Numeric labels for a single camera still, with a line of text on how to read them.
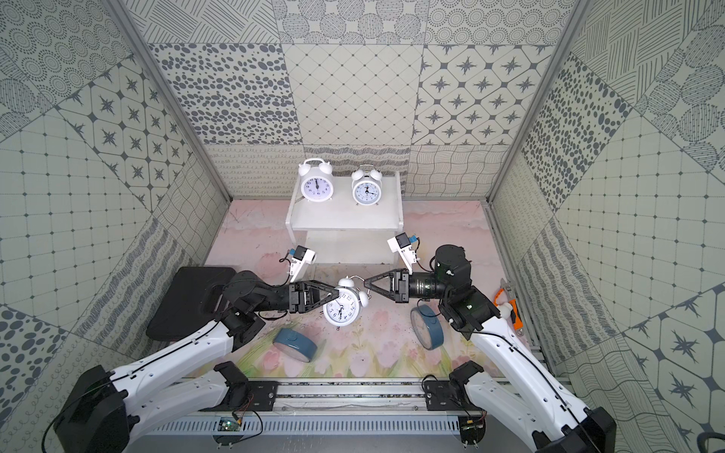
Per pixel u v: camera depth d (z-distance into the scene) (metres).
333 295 0.59
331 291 0.60
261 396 0.74
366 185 0.69
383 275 0.61
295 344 0.72
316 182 0.71
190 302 0.84
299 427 0.70
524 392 0.44
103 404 0.40
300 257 0.62
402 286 0.56
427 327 0.75
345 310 0.60
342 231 0.88
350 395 0.76
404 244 0.60
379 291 0.61
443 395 0.73
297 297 0.58
